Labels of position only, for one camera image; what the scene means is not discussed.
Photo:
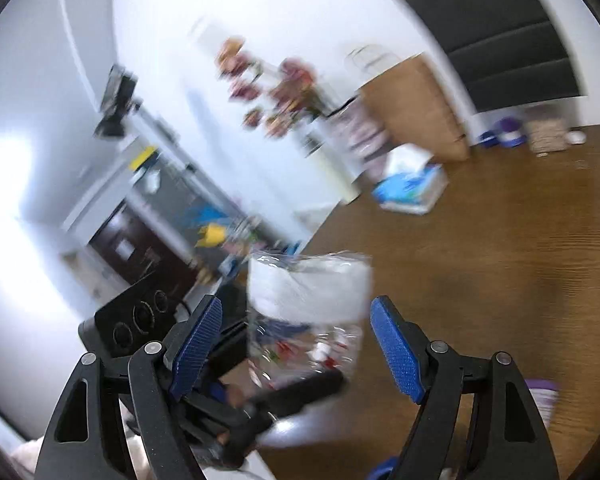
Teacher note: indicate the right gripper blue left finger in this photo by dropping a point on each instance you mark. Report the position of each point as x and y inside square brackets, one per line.
[85, 439]

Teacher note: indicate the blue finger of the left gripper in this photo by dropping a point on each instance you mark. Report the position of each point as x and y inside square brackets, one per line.
[265, 410]

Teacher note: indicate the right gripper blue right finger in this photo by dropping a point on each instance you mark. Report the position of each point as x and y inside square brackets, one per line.
[507, 438]

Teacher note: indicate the blue pill bottle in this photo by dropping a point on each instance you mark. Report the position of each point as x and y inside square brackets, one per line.
[384, 470]

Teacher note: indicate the purple pill bottle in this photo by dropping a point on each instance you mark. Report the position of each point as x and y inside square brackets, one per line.
[545, 395]

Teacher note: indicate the dark brown door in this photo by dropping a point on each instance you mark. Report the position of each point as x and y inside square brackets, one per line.
[133, 248]

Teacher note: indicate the grey refrigerator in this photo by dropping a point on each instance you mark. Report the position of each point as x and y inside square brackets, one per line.
[191, 216]

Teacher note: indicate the blue tissue box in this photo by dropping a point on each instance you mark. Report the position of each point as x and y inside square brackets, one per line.
[411, 183]

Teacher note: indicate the cream thermos bottle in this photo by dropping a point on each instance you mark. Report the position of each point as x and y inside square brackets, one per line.
[331, 167]

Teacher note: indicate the pink ceramic vase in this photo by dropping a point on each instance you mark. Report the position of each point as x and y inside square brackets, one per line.
[366, 139]

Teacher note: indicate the studio light on stand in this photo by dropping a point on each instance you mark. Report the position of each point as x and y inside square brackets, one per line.
[119, 107]

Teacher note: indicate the dried pink rose bouquet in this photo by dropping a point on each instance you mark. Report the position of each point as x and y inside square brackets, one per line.
[279, 97]

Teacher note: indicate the clear jar with oats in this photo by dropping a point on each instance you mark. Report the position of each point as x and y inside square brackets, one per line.
[547, 135]

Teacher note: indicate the brown paper bag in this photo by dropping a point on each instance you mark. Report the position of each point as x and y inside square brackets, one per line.
[406, 98]

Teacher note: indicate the black paper bag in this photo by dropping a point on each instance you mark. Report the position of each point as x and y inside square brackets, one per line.
[506, 52]

